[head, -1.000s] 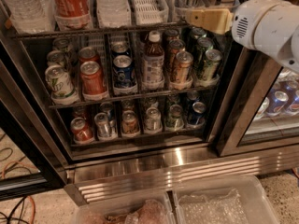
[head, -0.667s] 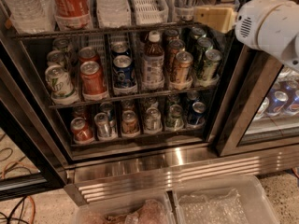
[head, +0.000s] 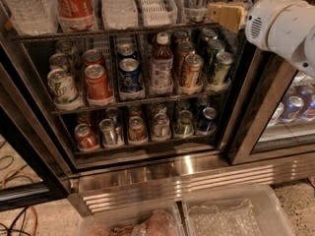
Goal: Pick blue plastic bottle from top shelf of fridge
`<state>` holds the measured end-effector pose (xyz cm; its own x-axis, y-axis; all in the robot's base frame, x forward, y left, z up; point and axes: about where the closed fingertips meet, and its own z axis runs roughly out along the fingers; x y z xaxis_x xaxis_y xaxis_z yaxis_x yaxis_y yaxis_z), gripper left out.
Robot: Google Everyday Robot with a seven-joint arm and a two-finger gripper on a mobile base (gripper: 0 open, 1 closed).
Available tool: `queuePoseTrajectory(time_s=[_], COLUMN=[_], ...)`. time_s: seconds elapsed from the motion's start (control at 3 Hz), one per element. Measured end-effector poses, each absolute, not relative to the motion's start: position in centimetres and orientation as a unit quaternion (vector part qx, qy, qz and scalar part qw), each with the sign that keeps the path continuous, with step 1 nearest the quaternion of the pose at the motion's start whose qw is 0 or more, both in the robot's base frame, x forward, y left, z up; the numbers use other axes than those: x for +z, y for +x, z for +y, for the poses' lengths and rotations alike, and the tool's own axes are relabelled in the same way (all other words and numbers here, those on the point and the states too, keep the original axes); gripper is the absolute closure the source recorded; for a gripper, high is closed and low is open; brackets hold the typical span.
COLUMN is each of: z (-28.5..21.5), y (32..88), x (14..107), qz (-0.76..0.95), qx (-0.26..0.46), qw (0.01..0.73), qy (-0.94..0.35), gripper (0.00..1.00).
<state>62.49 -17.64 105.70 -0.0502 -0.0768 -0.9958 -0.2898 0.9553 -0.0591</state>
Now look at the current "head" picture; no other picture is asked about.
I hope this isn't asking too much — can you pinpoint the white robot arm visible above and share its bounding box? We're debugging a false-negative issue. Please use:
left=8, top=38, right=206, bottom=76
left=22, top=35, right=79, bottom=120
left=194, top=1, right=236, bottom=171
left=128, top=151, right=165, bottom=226
left=208, top=0, right=315, bottom=77

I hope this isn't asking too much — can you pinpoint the red cola bottle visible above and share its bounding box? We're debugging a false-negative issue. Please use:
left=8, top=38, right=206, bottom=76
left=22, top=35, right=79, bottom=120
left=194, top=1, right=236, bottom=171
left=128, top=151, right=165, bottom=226
left=57, top=0, right=97, bottom=32

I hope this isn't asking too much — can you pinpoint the clear plastic bin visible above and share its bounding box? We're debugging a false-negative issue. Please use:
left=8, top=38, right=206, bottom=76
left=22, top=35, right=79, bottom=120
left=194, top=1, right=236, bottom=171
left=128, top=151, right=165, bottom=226
left=74, top=201, right=185, bottom=236
left=182, top=185, right=295, bottom=236

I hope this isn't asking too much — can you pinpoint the orange floor cable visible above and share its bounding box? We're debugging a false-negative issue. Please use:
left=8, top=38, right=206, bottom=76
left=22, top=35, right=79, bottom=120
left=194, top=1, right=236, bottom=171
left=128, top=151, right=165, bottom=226
left=0, top=168, right=41, bottom=236

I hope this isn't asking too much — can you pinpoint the red can bottom shelf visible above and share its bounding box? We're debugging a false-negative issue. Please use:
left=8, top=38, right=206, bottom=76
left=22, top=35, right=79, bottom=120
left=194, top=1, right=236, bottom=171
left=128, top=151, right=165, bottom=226
left=75, top=123, right=99, bottom=151

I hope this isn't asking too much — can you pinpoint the grey can bottom shelf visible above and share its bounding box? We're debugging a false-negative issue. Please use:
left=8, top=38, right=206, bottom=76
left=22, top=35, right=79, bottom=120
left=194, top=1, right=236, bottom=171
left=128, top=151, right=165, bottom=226
left=152, top=113, right=170, bottom=141

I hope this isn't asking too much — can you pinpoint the white green soda can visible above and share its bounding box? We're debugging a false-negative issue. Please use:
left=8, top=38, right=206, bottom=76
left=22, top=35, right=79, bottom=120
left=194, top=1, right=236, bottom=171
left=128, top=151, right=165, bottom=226
left=47, top=69, right=84, bottom=111

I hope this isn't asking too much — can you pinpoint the blue label tea bottle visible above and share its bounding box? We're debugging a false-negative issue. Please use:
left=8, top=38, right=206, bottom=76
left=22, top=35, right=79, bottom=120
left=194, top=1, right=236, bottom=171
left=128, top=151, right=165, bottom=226
left=184, top=0, right=210, bottom=22

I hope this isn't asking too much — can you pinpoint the front copper soda can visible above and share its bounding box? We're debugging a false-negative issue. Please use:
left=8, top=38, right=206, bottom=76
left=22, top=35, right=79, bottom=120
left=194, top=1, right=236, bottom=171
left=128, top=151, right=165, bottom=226
left=179, top=54, right=204, bottom=94

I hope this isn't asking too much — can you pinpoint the front red soda can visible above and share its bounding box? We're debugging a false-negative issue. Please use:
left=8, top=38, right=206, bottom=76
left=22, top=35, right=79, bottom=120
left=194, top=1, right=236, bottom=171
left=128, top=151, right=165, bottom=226
left=85, top=64, right=114, bottom=106

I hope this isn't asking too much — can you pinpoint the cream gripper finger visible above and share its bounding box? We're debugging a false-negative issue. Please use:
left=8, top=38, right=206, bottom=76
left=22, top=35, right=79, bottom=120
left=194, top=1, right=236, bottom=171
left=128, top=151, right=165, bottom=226
left=208, top=2, right=248, bottom=32

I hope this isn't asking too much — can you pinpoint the right clear plastic bin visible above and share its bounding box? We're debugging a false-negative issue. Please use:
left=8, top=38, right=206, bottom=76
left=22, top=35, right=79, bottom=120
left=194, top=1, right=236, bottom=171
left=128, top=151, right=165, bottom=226
left=182, top=185, right=295, bottom=236

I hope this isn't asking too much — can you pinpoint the orange can bottom shelf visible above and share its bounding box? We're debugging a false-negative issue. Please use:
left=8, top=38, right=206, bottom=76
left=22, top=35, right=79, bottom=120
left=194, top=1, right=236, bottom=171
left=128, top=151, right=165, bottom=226
left=129, top=116, right=147, bottom=142

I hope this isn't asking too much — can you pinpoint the rear red soda can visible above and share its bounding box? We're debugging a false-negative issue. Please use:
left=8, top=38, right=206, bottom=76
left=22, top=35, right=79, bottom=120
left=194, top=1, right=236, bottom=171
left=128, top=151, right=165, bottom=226
left=83, top=49, right=105, bottom=67

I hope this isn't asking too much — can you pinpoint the front blue soda can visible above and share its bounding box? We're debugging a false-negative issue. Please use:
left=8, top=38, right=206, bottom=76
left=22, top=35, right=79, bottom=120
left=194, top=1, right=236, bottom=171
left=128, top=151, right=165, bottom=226
left=118, top=58, right=145, bottom=100

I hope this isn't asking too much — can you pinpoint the clear water bottle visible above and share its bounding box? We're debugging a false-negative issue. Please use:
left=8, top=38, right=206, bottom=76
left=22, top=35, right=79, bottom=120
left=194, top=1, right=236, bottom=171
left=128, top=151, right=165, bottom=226
left=4, top=0, right=58, bottom=35

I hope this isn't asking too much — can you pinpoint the blue soda can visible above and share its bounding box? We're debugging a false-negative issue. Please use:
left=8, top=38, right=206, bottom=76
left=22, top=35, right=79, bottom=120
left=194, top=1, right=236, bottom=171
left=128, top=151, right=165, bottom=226
left=118, top=58, right=145, bottom=100
left=117, top=44, right=138, bottom=61

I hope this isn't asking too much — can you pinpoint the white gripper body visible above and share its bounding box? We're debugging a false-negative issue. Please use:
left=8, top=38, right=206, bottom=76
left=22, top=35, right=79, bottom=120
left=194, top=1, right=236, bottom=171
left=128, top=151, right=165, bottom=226
left=245, top=0, right=305, bottom=51

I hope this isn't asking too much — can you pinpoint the steel fridge door frame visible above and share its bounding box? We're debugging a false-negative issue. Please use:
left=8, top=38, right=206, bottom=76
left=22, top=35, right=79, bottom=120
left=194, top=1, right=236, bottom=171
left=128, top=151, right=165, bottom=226
left=227, top=48, right=315, bottom=165

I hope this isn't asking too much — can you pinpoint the brown tea bottle white cap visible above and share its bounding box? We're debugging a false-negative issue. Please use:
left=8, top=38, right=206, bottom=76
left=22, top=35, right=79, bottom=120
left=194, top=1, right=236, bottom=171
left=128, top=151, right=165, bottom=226
left=150, top=31, right=173, bottom=94

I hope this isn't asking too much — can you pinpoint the blue can bottom shelf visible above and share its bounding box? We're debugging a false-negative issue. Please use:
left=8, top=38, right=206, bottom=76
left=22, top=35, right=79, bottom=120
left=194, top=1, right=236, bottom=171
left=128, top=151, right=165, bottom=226
left=197, top=107, right=218, bottom=133

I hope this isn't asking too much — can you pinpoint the rear blue soda can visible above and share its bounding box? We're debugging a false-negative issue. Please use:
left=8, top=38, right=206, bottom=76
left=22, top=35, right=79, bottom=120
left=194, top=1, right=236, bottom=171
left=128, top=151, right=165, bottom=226
left=117, top=44, right=138, bottom=61

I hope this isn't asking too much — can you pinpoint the blue pepsi can behind glass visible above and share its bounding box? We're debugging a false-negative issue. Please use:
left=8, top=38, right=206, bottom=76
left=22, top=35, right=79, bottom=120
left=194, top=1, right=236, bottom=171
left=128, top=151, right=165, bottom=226
left=281, top=95, right=304, bottom=123

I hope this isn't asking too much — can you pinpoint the left clear plastic bin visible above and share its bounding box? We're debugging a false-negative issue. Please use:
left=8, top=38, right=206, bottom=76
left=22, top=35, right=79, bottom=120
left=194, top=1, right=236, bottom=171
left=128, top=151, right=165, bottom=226
left=74, top=201, right=185, bottom=236

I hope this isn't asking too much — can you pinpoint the silver can bottom shelf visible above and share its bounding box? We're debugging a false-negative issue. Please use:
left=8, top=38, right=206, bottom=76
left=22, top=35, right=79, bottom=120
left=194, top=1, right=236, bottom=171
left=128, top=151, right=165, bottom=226
left=99, top=118, right=122, bottom=148

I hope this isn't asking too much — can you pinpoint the green can bottom shelf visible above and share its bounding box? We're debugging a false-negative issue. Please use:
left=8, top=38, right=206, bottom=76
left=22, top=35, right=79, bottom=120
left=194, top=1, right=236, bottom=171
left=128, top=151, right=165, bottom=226
left=174, top=110, right=194, bottom=138

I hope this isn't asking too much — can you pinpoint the white plastic shelf tray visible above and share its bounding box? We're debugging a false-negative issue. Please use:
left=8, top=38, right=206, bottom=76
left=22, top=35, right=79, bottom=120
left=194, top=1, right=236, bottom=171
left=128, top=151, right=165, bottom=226
left=138, top=0, right=177, bottom=28

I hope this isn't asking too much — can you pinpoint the front green soda can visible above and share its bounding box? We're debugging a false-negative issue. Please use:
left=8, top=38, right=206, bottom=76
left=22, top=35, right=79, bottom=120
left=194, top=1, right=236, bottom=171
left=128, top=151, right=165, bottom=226
left=208, top=51, right=234, bottom=86

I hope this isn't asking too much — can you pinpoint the red soda can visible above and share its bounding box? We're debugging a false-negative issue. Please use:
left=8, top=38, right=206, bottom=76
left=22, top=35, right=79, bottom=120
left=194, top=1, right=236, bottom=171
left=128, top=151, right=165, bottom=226
left=83, top=49, right=105, bottom=67
left=85, top=64, right=114, bottom=106

